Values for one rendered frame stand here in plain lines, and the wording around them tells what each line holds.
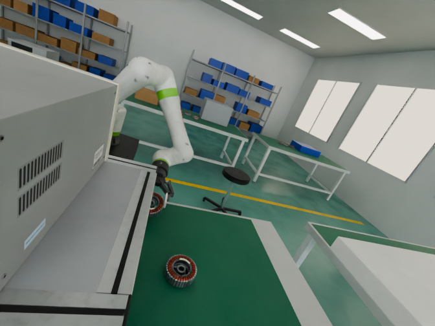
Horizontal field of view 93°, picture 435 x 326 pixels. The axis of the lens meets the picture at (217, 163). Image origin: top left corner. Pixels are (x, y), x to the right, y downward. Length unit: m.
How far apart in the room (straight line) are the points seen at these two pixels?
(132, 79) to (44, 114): 0.81
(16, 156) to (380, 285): 0.52
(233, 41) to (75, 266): 7.38
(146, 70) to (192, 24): 6.38
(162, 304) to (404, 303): 0.59
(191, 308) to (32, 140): 0.66
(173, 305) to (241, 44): 7.31
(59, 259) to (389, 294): 0.50
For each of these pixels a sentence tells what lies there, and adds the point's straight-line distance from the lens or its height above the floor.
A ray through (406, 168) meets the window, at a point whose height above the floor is 1.21.
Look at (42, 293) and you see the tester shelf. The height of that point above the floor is 1.12.
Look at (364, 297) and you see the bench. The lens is 1.41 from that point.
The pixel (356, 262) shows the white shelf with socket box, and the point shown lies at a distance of 0.50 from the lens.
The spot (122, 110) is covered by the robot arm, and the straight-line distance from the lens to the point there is 1.40.
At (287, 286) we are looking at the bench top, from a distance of 1.06.
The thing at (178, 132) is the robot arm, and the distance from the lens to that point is 1.15.
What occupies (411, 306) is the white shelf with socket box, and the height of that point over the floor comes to 1.20.
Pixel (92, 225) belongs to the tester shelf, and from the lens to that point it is 0.42.
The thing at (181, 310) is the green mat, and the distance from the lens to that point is 0.78.
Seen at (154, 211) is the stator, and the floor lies 0.84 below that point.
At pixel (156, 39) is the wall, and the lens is 7.35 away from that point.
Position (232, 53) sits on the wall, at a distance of 7.50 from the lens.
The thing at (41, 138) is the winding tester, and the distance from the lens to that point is 0.30.
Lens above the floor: 1.40
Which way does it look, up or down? 20 degrees down
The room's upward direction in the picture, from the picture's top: 21 degrees clockwise
